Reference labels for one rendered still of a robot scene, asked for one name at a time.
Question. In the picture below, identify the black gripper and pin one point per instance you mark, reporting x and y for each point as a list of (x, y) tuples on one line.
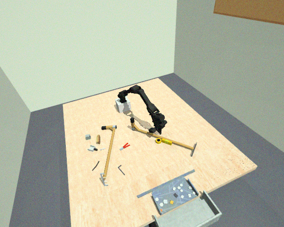
[(152, 130)]

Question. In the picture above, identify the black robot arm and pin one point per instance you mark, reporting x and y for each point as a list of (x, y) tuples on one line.
[(151, 108)]

